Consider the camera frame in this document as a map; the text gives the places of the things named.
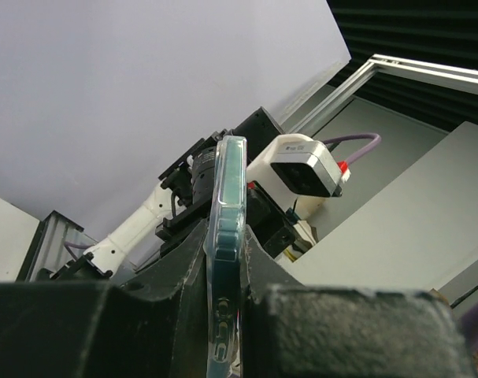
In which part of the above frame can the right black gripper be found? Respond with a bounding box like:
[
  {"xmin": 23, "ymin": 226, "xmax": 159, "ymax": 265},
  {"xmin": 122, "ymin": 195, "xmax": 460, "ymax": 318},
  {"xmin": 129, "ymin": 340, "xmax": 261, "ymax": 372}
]
[{"xmin": 155, "ymin": 106, "xmax": 318, "ymax": 261}]

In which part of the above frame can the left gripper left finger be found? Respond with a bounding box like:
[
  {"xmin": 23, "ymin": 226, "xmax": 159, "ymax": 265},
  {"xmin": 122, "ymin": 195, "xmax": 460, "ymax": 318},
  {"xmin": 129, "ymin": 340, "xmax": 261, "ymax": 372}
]
[{"xmin": 0, "ymin": 221, "xmax": 208, "ymax": 377}]

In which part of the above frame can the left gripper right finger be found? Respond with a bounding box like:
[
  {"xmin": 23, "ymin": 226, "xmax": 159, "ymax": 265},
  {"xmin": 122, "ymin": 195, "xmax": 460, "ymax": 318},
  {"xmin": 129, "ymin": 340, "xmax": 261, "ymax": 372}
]
[{"xmin": 242, "ymin": 230, "xmax": 476, "ymax": 377}]

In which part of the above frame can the black phone clear case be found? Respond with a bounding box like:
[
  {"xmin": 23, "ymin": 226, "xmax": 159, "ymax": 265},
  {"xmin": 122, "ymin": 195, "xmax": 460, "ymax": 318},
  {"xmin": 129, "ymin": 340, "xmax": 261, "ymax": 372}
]
[{"xmin": 204, "ymin": 135, "xmax": 246, "ymax": 377}]

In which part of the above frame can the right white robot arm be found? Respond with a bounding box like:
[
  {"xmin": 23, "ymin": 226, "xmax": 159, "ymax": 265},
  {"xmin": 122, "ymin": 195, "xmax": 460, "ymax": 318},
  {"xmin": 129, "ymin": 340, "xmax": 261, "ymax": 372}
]
[{"xmin": 36, "ymin": 108, "xmax": 325, "ymax": 280}]

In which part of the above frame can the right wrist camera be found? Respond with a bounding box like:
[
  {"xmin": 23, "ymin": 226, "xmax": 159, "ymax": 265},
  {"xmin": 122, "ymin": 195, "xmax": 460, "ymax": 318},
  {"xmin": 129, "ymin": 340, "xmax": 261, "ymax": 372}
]
[{"xmin": 246, "ymin": 134, "xmax": 350, "ymax": 220}]

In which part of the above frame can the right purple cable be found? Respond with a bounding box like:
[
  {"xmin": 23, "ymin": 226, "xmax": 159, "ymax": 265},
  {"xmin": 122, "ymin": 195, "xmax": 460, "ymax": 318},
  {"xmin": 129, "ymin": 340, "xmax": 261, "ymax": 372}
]
[{"xmin": 321, "ymin": 132, "xmax": 382, "ymax": 163}]

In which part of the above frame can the aluminium frame rail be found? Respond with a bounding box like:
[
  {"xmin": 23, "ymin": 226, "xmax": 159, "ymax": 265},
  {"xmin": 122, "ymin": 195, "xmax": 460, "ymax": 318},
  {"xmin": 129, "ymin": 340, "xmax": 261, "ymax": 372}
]
[{"xmin": 287, "ymin": 54, "xmax": 478, "ymax": 136}]

